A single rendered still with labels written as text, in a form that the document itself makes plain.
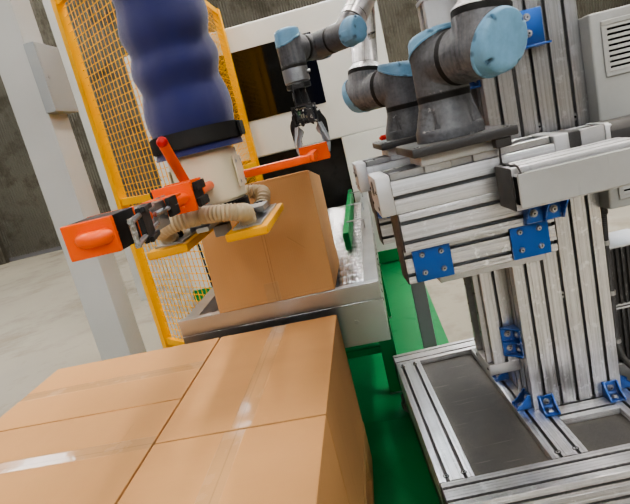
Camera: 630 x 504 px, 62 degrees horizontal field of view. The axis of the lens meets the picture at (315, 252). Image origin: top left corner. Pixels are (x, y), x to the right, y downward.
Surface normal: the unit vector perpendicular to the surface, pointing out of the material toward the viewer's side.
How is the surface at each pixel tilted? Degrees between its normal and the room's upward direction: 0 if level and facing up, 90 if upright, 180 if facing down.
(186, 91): 74
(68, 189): 90
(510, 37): 98
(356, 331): 90
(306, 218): 83
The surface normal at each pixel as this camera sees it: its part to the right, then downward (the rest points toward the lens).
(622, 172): 0.01, 0.22
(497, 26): 0.44, 0.23
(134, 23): -0.40, 0.18
